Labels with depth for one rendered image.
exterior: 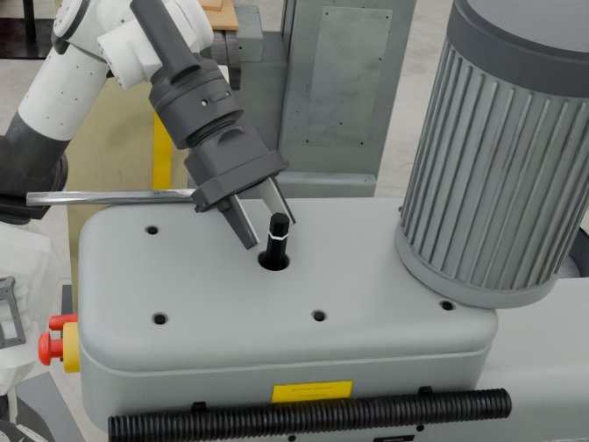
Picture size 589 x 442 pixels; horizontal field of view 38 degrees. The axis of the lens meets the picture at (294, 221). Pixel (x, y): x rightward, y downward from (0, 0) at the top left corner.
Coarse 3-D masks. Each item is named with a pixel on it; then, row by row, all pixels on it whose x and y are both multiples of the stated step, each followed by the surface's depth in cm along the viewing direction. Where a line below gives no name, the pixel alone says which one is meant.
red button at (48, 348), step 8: (40, 336) 100; (48, 336) 100; (40, 344) 99; (48, 344) 99; (56, 344) 100; (40, 352) 99; (48, 352) 99; (56, 352) 100; (40, 360) 100; (48, 360) 99
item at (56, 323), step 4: (52, 316) 112; (56, 316) 112; (60, 316) 112; (64, 316) 112; (68, 316) 112; (72, 316) 112; (76, 316) 112; (48, 320) 111; (52, 320) 111; (56, 320) 111; (60, 320) 111; (64, 320) 111; (68, 320) 111; (72, 320) 111; (76, 320) 111; (48, 324) 111; (52, 324) 111; (56, 324) 111; (60, 324) 111; (52, 328) 111; (56, 328) 111; (60, 328) 111
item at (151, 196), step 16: (32, 192) 101; (48, 192) 102; (64, 192) 102; (80, 192) 102; (96, 192) 103; (112, 192) 103; (128, 192) 103; (144, 192) 104; (160, 192) 104; (176, 192) 105
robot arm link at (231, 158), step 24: (192, 96) 93; (216, 96) 93; (168, 120) 94; (192, 120) 93; (216, 120) 94; (192, 144) 96; (216, 144) 94; (240, 144) 95; (264, 144) 97; (192, 168) 95; (216, 168) 93; (240, 168) 94; (264, 168) 96; (192, 192) 94; (216, 192) 92; (240, 192) 97
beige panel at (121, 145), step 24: (120, 96) 276; (144, 96) 277; (96, 120) 280; (120, 120) 281; (144, 120) 283; (72, 144) 284; (96, 144) 286; (120, 144) 287; (144, 144) 289; (168, 144) 290; (72, 168) 290; (96, 168) 292; (120, 168) 294; (144, 168) 295; (168, 168) 297; (72, 216) 303; (72, 240) 310; (72, 264) 317; (72, 288) 324; (72, 312) 341
